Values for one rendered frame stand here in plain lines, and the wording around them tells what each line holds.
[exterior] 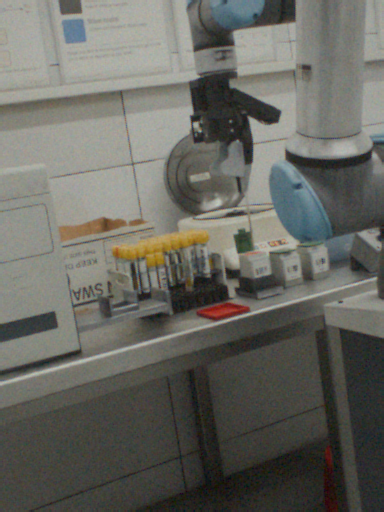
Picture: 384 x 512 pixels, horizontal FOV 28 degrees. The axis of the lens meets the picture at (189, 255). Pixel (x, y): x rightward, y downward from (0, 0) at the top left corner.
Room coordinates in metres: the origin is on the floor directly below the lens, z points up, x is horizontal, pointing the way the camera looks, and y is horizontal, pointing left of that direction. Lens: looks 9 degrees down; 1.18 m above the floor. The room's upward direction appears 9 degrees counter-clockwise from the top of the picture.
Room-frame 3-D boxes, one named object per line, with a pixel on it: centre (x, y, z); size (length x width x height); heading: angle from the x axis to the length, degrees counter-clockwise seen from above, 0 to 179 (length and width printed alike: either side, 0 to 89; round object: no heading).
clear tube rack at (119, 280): (1.49, 0.05, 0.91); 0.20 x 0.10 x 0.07; 116
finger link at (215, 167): (1.39, -0.09, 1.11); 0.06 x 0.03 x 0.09; 114
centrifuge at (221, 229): (1.73, -0.12, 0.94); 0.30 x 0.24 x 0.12; 17
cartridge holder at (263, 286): (1.39, -0.12, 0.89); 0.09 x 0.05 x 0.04; 24
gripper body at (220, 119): (1.38, -0.09, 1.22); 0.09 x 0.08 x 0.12; 114
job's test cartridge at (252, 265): (1.39, -0.12, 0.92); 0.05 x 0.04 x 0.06; 24
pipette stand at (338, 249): (1.55, -0.30, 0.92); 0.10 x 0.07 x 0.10; 111
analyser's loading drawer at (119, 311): (1.23, 0.15, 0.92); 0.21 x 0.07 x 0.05; 116
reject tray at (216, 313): (1.28, -0.04, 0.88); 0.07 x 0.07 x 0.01; 26
